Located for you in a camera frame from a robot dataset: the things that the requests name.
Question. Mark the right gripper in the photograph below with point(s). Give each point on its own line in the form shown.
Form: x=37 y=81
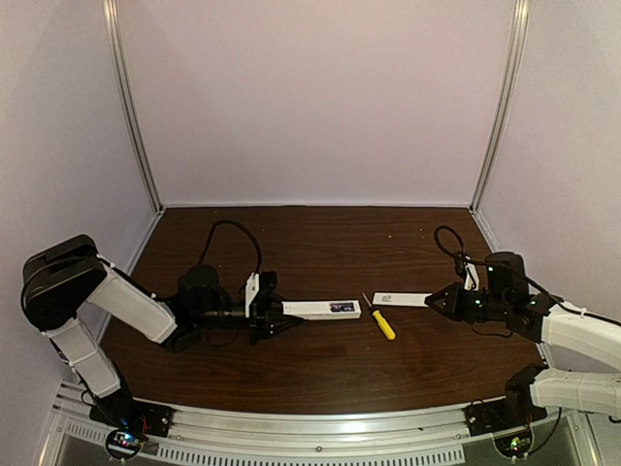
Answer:
x=455 y=304

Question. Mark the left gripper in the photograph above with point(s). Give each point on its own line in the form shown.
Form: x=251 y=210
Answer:
x=262 y=316

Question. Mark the white remote control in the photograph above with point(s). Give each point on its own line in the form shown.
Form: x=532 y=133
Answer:
x=318 y=310

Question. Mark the yellow handled screwdriver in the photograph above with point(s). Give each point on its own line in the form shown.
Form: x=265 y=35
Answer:
x=380 y=320

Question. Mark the white battery cover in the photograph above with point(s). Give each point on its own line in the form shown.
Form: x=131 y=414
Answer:
x=400 y=299

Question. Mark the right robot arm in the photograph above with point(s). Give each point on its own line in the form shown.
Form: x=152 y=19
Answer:
x=530 y=311

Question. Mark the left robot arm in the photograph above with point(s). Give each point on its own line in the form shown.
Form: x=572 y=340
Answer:
x=58 y=283

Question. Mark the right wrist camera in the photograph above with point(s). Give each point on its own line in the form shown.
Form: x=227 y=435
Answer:
x=468 y=273

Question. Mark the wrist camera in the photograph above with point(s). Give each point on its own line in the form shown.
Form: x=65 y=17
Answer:
x=468 y=273
x=251 y=290

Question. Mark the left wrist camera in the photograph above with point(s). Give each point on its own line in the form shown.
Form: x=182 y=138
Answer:
x=251 y=290

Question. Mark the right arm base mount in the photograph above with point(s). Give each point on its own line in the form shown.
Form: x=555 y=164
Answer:
x=510 y=419

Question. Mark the front aluminium rail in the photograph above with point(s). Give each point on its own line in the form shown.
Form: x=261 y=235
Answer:
x=437 y=436

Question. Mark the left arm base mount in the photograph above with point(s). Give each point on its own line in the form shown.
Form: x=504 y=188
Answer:
x=133 y=421

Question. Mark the right aluminium frame post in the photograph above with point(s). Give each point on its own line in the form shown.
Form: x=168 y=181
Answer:
x=515 y=51

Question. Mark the aluminium frame post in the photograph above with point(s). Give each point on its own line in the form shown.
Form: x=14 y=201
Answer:
x=515 y=51
x=112 y=22

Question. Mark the left aluminium frame post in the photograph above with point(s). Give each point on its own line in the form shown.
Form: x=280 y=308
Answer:
x=112 y=22

